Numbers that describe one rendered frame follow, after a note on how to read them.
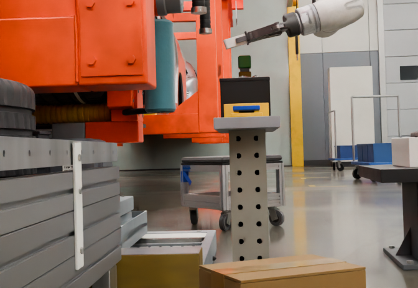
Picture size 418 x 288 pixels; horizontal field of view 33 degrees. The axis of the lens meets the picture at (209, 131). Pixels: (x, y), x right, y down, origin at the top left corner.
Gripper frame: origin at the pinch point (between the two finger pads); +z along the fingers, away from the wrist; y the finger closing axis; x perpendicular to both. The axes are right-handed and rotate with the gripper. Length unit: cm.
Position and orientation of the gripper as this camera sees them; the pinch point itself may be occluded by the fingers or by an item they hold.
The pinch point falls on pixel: (235, 41)
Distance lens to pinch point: 220.1
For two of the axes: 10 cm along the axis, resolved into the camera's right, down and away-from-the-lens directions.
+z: -9.6, 2.9, -0.4
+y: 0.3, -0.3, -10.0
